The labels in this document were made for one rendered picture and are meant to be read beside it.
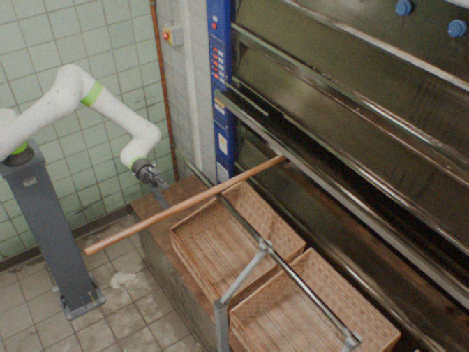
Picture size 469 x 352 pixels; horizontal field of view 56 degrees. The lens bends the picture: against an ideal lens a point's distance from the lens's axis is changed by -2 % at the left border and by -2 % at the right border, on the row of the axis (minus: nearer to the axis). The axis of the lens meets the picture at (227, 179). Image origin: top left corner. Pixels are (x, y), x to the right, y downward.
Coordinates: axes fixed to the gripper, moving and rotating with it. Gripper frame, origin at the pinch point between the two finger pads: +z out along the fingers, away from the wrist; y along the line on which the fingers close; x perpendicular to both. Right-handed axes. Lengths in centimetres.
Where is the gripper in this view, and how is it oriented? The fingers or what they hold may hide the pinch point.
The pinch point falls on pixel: (167, 198)
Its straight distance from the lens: 193.2
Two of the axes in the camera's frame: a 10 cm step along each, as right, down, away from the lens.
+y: 0.2, 7.4, 6.7
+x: -8.3, 3.9, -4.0
